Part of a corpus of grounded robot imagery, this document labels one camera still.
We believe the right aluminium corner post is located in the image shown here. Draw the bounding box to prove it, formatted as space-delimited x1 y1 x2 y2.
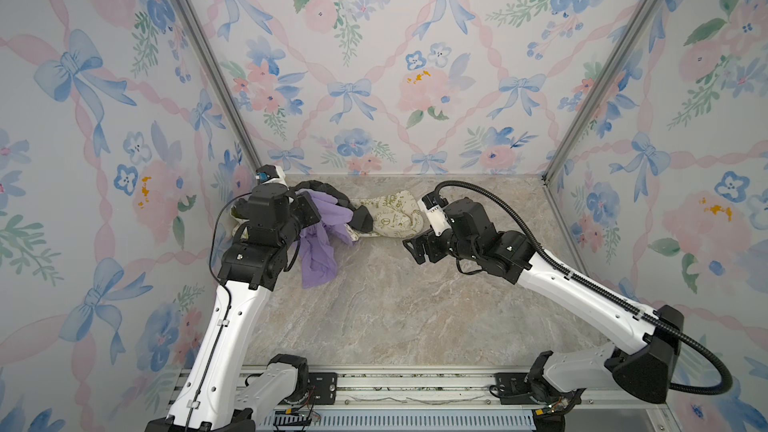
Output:
541 0 688 184

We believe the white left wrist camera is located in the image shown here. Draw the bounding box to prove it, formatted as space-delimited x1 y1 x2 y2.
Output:
255 164 287 186

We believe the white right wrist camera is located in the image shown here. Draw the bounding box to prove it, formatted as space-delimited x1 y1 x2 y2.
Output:
419 191 451 236

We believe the left aluminium corner post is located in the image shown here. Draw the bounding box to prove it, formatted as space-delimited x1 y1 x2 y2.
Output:
170 0 262 172

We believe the purple cloth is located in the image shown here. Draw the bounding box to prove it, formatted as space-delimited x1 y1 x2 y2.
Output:
299 190 353 289

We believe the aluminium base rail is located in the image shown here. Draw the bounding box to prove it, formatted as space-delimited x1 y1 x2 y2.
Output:
161 365 679 432

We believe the cream cloth with green print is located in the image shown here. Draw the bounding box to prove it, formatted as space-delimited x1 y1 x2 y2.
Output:
352 191 427 239

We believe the thin black cable left arm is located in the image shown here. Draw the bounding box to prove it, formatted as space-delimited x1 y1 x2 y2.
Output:
208 191 253 289

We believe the aluminium corner post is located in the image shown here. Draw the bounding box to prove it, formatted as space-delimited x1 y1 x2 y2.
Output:
541 0 688 184
170 0 262 172

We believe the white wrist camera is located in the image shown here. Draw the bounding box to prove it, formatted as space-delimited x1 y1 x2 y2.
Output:
255 164 287 186
419 191 451 236

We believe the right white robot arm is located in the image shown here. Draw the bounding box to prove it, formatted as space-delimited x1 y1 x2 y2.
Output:
403 197 679 412

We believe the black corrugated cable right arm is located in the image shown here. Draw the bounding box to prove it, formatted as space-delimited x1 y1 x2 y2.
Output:
433 180 734 396

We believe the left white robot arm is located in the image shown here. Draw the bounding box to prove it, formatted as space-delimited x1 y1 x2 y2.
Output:
146 178 320 431

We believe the black cloth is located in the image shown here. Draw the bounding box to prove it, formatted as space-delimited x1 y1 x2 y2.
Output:
293 180 373 233

